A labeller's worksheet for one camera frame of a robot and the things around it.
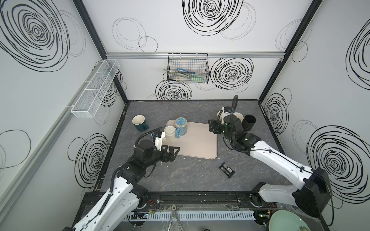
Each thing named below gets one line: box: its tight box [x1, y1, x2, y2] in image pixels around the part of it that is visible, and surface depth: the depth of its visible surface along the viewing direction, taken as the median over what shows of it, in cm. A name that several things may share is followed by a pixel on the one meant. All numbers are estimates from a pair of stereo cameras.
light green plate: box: [268, 209, 312, 231], surface depth 67 cm
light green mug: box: [232, 111, 245, 123], surface depth 101 cm
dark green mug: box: [131, 114, 149, 133], surface depth 98 cm
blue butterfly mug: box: [174, 116, 188, 139], surface depth 95 cm
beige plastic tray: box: [162, 119, 218, 160], surface depth 94 cm
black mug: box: [241, 114, 257, 132], surface depth 99 cm
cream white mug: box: [163, 125, 177, 137], surface depth 95 cm
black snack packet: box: [218, 161, 236, 179], surface depth 84 cm
